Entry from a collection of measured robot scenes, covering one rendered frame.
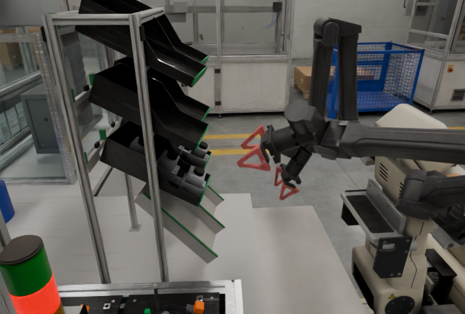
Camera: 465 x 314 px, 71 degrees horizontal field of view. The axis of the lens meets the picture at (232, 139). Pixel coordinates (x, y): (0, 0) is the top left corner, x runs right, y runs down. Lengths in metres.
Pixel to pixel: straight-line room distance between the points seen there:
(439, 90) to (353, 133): 5.07
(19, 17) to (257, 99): 3.59
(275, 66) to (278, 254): 3.76
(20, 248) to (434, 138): 0.64
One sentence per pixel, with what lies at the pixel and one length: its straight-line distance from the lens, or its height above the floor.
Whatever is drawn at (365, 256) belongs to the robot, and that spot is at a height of 0.80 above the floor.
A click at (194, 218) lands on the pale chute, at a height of 1.05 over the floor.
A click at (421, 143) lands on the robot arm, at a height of 1.46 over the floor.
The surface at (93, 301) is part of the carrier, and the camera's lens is 1.01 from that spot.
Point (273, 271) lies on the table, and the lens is 1.17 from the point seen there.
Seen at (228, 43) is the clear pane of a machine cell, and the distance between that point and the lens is 4.61.
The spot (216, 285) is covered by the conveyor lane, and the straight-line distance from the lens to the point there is 0.99.
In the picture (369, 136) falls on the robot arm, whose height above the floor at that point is 1.44.
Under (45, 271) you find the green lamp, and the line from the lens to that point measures 0.50.
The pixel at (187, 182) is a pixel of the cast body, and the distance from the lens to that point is 0.88.
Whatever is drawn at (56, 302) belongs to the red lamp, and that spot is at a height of 1.32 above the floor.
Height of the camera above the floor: 1.70
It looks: 24 degrees down
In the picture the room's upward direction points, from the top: straight up
